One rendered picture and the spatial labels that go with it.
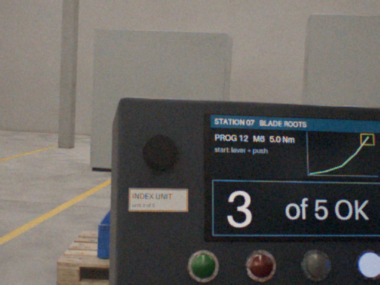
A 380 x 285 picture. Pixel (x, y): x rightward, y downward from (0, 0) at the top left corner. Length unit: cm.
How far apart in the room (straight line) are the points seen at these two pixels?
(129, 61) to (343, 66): 307
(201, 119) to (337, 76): 609
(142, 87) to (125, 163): 782
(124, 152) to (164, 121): 4
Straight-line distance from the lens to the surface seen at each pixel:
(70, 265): 391
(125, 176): 52
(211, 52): 820
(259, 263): 53
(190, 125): 54
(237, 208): 54
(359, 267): 57
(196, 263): 52
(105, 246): 396
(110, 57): 847
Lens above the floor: 127
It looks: 5 degrees down
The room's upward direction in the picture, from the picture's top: 3 degrees clockwise
